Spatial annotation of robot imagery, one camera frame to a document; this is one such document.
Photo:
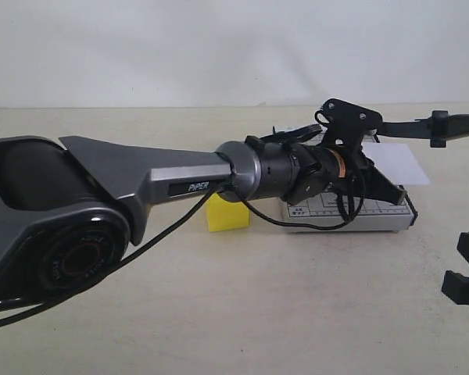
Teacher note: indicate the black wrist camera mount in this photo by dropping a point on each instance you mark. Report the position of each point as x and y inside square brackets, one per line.
[346, 122]

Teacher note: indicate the white paper sheet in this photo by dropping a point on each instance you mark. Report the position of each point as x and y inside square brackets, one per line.
[396, 162]

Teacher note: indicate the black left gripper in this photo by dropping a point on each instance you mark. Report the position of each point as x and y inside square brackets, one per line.
[351, 173]

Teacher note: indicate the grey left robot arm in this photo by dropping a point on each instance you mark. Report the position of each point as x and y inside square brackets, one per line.
[69, 208]

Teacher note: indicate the yellow foam cube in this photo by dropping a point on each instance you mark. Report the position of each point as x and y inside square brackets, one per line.
[222, 215]

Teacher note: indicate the grey paper cutter base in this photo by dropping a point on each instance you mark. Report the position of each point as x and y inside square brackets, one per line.
[322, 211]

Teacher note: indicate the black cutter blade arm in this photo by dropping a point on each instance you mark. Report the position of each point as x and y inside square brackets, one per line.
[439, 128]

